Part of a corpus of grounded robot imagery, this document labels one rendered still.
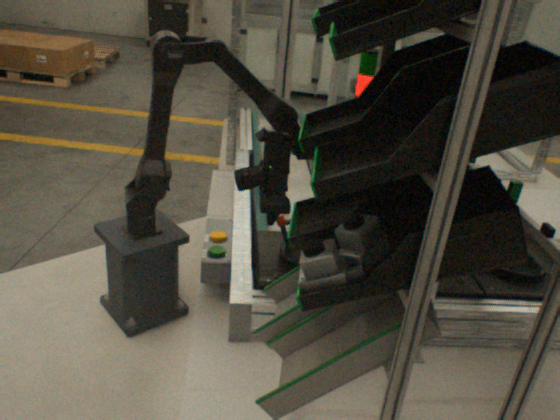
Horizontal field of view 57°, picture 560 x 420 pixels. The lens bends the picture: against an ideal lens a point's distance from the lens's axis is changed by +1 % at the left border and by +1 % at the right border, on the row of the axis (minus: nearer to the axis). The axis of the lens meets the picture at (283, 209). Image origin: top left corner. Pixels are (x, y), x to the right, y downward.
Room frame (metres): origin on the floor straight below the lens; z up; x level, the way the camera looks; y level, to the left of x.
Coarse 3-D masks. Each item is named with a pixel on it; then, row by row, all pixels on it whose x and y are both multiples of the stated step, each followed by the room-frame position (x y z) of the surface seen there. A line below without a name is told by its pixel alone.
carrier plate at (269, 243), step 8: (264, 232) 1.12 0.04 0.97; (272, 232) 1.12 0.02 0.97; (280, 232) 1.13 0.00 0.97; (264, 240) 1.08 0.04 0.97; (272, 240) 1.09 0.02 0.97; (280, 240) 1.09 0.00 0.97; (264, 248) 1.04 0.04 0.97; (272, 248) 1.05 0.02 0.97; (264, 256) 1.01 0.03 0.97; (272, 256) 1.01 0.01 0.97; (264, 264) 0.98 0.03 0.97; (272, 264) 0.98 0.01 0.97; (280, 264) 0.98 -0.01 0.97; (264, 272) 0.94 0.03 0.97; (272, 272) 0.95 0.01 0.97; (280, 272) 0.95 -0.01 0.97; (264, 280) 0.91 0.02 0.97; (272, 280) 0.92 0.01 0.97
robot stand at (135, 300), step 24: (120, 240) 0.87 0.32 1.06; (144, 240) 0.88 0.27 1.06; (168, 240) 0.89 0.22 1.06; (120, 264) 0.85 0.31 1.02; (144, 264) 0.86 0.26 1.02; (168, 264) 0.89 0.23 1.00; (120, 288) 0.86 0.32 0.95; (144, 288) 0.85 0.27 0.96; (168, 288) 0.89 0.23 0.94; (120, 312) 0.86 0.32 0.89; (144, 312) 0.85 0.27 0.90; (168, 312) 0.89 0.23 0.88
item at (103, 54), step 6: (96, 48) 7.26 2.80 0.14; (102, 48) 7.30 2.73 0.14; (108, 48) 7.38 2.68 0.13; (114, 48) 7.39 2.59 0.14; (96, 54) 6.90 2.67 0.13; (102, 54) 6.92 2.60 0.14; (108, 54) 6.95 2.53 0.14; (114, 54) 7.43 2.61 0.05; (96, 60) 6.70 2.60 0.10; (102, 60) 6.71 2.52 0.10; (108, 60) 7.05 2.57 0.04; (114, 60) 7.18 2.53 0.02; (96, 66) 6.71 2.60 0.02; (102, 66) 6.71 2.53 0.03
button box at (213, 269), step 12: (216, 228) 1.13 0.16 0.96; (228, 228) 1.14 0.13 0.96; (204, 240) 1.07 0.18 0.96; (228, 240) 1.08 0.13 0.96; (204, 252) 1.02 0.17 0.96; (228, 252) 1.03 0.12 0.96; (204, 264) 0.98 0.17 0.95; (216, 264) 0.98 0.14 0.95; (228, 264) 0.98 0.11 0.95; (204, 276) 0.98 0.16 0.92; (216, 276) 0.98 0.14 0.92; (228, 276) 0.98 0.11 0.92
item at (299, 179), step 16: (256, 160) 1.66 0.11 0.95; (288, 176) 1.62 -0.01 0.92; (304, 176) 1.63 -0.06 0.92; (256, 192) 1.40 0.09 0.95; (288, 192) 1.49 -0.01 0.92; (304, 192) 1.50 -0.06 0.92; (256, 208) 1.29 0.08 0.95; (256, 224) 1.21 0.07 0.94; (256, 240) 1.15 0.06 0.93; (256, 256) 1.10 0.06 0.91; (256, 272) 1.05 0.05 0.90; (256, 288) 1.01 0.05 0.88
